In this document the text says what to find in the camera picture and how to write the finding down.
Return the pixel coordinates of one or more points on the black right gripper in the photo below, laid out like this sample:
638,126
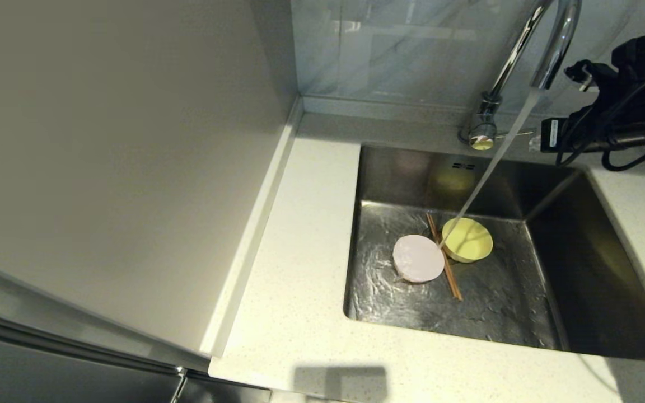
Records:
636,112

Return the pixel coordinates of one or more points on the chrome gooseneck kitchen faucet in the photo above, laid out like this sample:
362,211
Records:
485,126

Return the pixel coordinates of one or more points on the yellow plastic bowl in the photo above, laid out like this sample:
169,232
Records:
471,243

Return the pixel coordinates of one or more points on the brown wooden chopstick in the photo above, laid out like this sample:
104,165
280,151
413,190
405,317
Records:
452,274
449,274

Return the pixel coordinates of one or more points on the pink plastic bowl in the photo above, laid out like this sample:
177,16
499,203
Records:
416,258

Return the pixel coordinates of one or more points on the stainless steel sink basin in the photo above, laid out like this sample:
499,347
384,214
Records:
496,313

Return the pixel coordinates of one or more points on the running water stream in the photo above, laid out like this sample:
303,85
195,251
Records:
490,168

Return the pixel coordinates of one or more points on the tall beige cabinet panel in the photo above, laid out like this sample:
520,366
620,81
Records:
104,140

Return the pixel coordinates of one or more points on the dark grey cabinet front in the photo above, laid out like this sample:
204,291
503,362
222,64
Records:
48,380

